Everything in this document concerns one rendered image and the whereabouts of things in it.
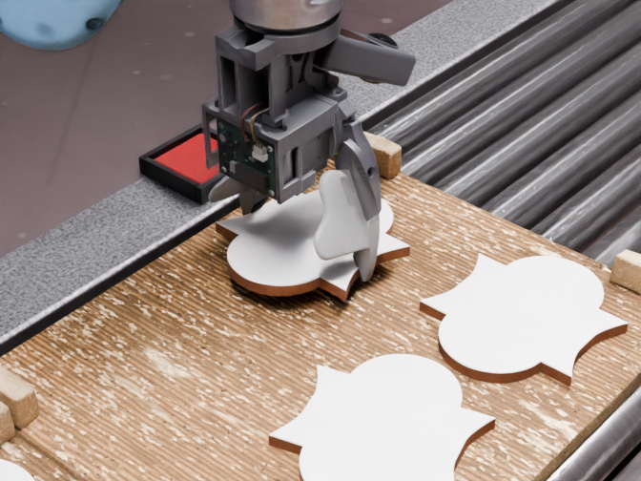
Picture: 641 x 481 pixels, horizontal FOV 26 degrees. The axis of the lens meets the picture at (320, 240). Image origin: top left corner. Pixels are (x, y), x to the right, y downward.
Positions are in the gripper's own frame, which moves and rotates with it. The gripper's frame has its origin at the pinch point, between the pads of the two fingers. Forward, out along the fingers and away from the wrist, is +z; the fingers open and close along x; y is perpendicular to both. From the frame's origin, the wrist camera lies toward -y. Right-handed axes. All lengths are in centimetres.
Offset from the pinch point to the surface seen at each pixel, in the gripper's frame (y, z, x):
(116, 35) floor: -131, 99, -177
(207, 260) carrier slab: 5.1, 2.2, -6.3
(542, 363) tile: -0.6, 1.3, 20.3
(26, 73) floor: -104, 98, -179
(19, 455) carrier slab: 28.0, 1.7, -0.8
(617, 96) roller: -41.7, 6.0, 2.4
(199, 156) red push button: -5.8, 3.1, -17.8
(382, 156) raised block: -12.7, 0.5, -3.3
